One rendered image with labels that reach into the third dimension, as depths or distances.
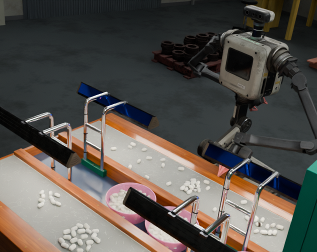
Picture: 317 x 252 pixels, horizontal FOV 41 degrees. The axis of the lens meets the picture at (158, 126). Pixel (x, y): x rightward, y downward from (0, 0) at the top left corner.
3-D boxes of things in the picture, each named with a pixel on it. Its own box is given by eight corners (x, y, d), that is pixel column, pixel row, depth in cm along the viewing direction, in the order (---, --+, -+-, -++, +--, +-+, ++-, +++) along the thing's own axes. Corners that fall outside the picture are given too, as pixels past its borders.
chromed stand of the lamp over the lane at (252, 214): (230, 226, 225) (245, 154, 204) (263, 246, 214) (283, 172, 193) (209, 245, 212) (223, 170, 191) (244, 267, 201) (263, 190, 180)
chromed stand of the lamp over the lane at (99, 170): (103, 153, 278) (105, 89, 257) (125, 165, 267) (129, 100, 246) (81, 163, 265) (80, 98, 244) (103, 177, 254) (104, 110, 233)
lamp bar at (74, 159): (7, 116, 235) (6, 104, 232) (81, 162, 201) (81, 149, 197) (-6, 120, 229) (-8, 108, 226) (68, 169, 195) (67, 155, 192)
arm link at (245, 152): (240, 137, 249) (237, 132, 242) (258, 145, 244) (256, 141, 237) (231, 155, 248) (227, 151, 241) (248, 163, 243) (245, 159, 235)
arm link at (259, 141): (315, 146, 233) (314, 140, 223) (314, 156, 231) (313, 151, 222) (238, 136, 251) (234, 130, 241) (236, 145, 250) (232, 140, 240)
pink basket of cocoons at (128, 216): (129, 190, 245) (130, 176, 241) (165, 212, 231) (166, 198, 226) (94, 211, 227) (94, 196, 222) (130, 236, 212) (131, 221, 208)
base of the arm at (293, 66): (286, 73, 254) (296, 57, 246) (295, 81, 250) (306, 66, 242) (277, 75, 249) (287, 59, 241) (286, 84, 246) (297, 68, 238)
